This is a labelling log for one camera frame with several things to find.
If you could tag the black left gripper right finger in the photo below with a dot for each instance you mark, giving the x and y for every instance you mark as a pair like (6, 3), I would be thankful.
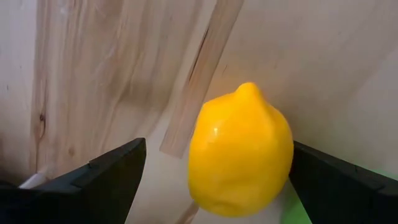
(348, 202)

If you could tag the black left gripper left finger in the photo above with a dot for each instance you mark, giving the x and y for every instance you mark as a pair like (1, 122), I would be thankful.
(77, 202)

